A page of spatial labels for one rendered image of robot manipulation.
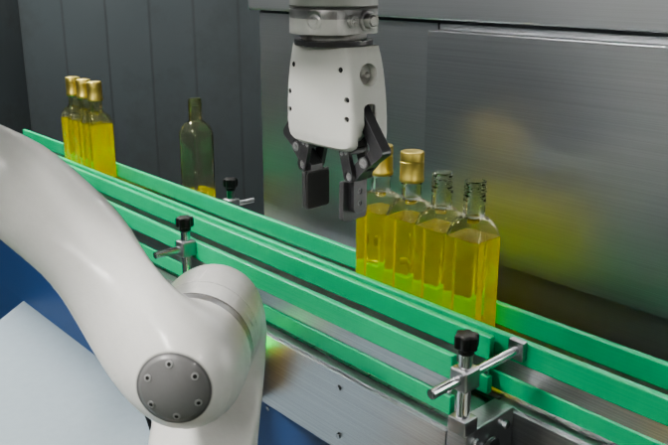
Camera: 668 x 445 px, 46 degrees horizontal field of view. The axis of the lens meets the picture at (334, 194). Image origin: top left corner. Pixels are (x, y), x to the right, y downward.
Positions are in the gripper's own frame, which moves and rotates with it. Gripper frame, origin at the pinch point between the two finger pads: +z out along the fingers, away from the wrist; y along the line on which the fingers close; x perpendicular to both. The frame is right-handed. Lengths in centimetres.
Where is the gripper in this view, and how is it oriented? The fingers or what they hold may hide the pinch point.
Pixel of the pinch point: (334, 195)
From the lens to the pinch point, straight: 79.4
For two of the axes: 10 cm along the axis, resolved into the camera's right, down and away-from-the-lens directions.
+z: 0.0, 9.6, 2.7
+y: -6.7, -2.0, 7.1
